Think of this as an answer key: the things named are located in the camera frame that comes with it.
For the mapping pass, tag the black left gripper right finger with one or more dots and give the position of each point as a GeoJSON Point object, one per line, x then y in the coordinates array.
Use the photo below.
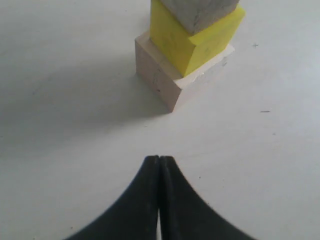
{"type": "Point", "coordinates": [184, 215]}

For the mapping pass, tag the large pale wooden cube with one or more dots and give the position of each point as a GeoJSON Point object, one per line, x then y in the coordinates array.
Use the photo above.
{"type": "Point", "coordinates": [166, 81]}

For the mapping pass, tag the yellow cube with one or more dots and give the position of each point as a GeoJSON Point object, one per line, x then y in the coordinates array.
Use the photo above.
{"type": "Point", "coordinates": [187, 52]}

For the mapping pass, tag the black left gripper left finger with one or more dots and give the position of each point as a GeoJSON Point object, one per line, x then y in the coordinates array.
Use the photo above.
{"type": "Point", "coordinates": [134, 215]}

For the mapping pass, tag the medium wooden cube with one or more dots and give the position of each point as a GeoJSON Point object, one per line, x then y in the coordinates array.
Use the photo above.
{"type": "Point", "coordinates": [197, 15]}

